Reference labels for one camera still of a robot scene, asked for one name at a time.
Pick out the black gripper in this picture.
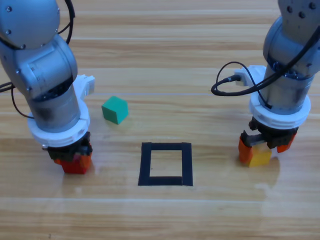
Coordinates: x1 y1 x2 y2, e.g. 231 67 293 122
42 132 93 172
238 119 300 165

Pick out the red cube block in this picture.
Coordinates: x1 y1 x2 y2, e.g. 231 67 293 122
61 152 89 175

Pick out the yellow cube block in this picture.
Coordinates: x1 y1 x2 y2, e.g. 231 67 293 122
247 146 273 168

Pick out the green cube block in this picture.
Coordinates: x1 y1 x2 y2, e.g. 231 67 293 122
101 95 129 125

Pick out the black tape rectangle outline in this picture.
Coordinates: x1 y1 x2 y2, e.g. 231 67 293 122
137 141 194 187

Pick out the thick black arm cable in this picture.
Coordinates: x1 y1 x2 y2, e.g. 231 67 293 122
211 23 320 97
56 0 76 45

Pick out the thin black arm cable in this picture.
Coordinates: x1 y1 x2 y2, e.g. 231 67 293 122
216 61 273 110
0 81 35 119

